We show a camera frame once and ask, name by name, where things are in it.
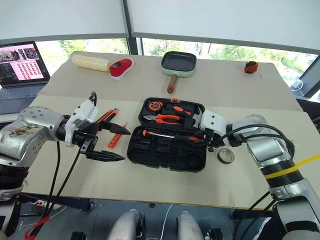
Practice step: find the black orange claw hammer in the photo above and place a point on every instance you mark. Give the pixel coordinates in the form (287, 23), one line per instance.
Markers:
(178, 109)

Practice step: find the pale yellow plastic bottle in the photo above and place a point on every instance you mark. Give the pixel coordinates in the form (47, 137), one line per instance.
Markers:
(90, 63)

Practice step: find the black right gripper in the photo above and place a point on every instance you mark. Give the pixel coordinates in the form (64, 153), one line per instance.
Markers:
(212, 140)

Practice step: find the small red black object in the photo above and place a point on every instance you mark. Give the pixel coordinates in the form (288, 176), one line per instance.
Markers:
(251, 67)

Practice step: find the orange black tape measure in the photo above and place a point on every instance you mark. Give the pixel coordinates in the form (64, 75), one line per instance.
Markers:
(154, 105)

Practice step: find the black electrical tape roll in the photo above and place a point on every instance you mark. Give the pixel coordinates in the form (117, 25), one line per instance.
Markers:
(226, 156)

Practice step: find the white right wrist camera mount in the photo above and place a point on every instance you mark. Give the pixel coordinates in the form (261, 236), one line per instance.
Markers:
(212, 121)

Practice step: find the black table frame bar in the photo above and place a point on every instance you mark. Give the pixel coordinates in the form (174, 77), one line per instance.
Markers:
(62, 201)

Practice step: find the silver rounded robot leg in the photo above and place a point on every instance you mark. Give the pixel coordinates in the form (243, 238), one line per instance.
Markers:
(188, 226)
(126, 225)

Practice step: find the red white oval gadget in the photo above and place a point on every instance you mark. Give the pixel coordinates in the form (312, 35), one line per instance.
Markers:
(120, 68)

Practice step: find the small orange tester screwdriver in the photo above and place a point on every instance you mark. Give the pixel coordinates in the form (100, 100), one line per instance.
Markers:
(115, 141)

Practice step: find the white power adapter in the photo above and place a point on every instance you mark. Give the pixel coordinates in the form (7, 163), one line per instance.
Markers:
(297, 85)

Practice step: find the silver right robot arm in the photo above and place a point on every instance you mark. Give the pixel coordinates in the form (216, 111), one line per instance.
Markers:
(270, 147)

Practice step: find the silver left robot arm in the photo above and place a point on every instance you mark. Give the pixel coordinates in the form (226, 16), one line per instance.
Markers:
(30, 130)

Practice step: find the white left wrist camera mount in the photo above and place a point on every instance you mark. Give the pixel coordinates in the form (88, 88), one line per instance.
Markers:
(81, 112)

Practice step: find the open laptop computer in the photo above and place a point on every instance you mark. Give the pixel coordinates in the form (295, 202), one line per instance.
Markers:
(20, 62)

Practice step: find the white roller blind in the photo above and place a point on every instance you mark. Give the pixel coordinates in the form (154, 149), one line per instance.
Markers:
(62, 17)
(225, 20)

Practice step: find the orange case latch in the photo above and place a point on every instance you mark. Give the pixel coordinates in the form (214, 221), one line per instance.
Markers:
(175, 100)

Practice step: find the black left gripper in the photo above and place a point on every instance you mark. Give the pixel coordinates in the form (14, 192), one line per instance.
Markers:
(90, 130)

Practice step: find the grey window frame post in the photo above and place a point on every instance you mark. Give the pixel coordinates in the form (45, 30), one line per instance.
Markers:
(133, 46)

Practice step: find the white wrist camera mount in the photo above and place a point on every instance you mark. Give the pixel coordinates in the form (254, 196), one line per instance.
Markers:
(212, 121)
(81, 112)

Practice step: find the orange black utility knife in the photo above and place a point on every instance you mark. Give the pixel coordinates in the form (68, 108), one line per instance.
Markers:
(110, 115)

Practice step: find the black plastic tool case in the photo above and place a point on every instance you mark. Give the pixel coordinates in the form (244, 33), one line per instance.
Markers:
(162, 155)

